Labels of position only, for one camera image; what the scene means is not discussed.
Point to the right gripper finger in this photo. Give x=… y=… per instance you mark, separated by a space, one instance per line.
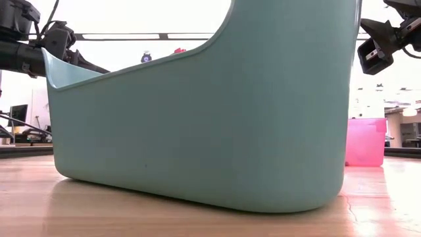
x=373 y=59

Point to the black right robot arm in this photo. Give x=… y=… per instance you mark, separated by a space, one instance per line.
x=406 y=6

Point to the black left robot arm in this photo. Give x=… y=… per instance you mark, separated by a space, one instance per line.
x=16 y=49

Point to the black horizontal beam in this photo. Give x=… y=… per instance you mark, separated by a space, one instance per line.
x=138 y=36

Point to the pink plastic bin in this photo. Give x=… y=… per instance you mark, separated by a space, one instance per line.
x=365 y=141

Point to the blue round device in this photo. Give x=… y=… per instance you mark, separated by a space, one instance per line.
x=146 y=58

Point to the black monitor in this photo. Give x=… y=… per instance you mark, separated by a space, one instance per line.
x=18 y=114

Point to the teal plastic bin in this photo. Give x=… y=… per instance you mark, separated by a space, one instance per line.
x=197 y=131

